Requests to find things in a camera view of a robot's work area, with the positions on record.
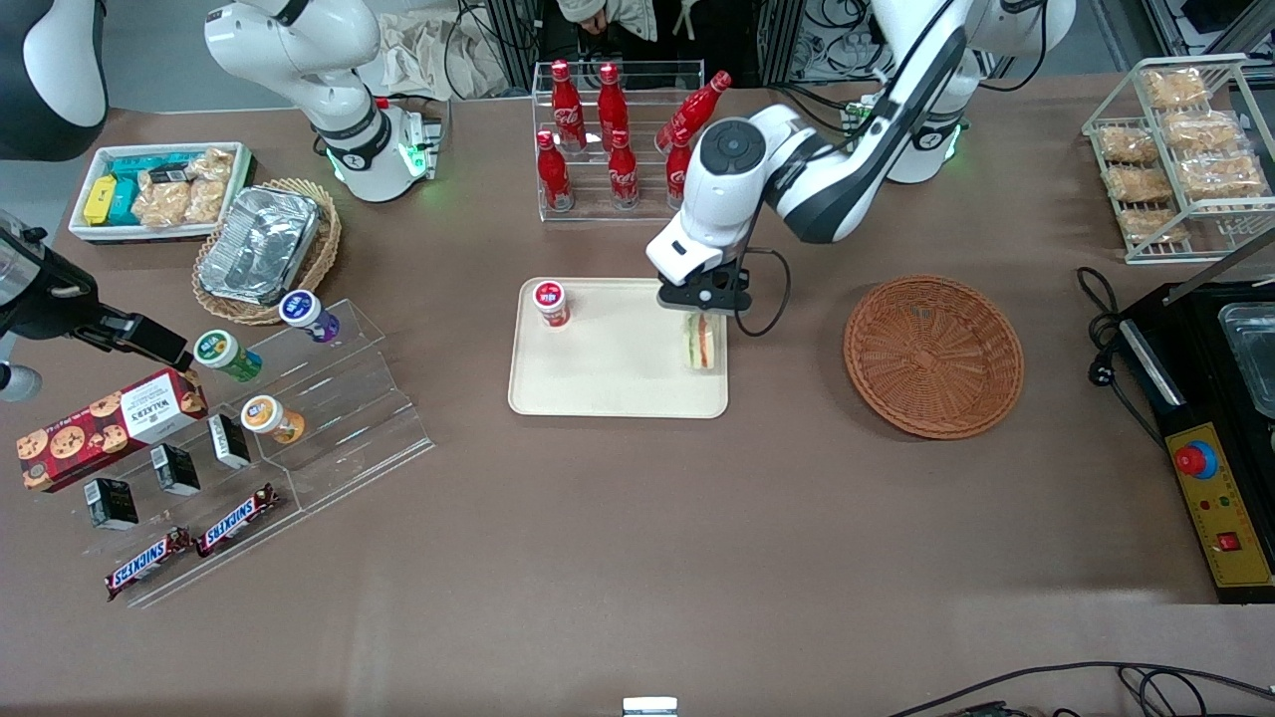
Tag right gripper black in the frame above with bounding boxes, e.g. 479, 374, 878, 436
4, 247, 197, 377

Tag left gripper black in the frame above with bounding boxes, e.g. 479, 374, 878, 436
655, 266, 755, 336

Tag triangular sandwich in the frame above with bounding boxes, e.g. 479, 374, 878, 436
682, 310, 721, 372

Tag beige plastic tray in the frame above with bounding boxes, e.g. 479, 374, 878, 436
508, 277, 729, 419

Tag oval light wicker basket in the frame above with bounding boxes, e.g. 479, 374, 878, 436
192, 178, 343, 327

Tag round brown wicker basket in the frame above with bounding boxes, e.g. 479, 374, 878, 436
843, 276, 1025, 440

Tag green yogurt cup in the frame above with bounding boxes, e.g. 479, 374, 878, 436
193, 329, 264, 384

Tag red Walkers cookie box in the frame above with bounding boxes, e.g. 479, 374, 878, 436
16, 367, 209, 494

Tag small black carton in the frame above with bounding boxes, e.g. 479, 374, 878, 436
207, 413, 252, 470
149, 443, 202, 497
84, 478, 140, 531

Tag clear acrylic bottle rack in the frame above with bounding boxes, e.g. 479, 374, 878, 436
531, 60, 705, 223

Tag orange yogurt cup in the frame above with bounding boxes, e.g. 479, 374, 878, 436
240, 394, 307, 446

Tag white plastic bin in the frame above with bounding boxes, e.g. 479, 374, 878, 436
68, 142, 256, 246

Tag aluminium foil container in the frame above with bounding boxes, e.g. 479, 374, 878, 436
197, 186, 321, 306

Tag clear bag of crackers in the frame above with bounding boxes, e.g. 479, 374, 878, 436
132, 177, 192, 229
184, 148, 236, 224

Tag purple yogurt cup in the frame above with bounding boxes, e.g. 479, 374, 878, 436
279, 289, 342, 346

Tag red cola bottle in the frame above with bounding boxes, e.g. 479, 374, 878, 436
551, 60, 587, 152
598, 63, 631, 152
608, 131, 640, 209
536, 130, 575, 212
655, 70, 733, 153
665, 134, 696, 211

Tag red lid yogurt cup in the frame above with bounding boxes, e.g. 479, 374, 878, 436
532, 281, 571, 330

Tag yellow snack box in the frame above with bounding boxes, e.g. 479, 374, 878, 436
83, 174, 120, 228

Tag Snickers bar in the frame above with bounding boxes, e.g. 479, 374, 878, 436
194, 484, 281, 559
105, 527, 193, 602

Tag clear acrylic stepped stand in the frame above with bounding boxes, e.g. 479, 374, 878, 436
60, 298, 435, 609

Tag person in beige jacket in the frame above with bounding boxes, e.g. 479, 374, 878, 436
556, 0, 659, 43

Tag crumpled beige cloth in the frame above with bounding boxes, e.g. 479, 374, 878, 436
377, 12, 510, 102

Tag crispy snack bag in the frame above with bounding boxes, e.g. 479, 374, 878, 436
1095, 123, 1162, 166
1105, 163, 1177, 206
1175, 153, 1269, 201
1140, 67, 1212, 110
1120, 206, 1192, 246
1159, 109, 1242, 156

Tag red emergency stop button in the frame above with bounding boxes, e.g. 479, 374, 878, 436
1173, 439, 1219, 482

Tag grey metal rod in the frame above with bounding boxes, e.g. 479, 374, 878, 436
1163, 227, 1275, 306

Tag steel pan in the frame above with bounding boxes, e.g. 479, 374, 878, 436
1217, 302, 1275, 420

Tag black appliance yellow panel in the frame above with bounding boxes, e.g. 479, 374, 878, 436
1116, 282, 1275, 605

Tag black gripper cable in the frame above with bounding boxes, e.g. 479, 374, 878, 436
732, 246, 794, 339

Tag black arm base cables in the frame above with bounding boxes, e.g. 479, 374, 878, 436
769, 82, 850, 109

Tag black background frame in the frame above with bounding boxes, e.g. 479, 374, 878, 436
482, 0, 561, 97

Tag black power cable with plug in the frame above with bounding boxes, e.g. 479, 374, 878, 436
1076, 266, 1168, 451

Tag white wire rack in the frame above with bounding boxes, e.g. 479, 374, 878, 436
1082, 54, 1275, 266

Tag black cable at table edge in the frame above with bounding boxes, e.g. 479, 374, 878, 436
887, 660, 1275, 717

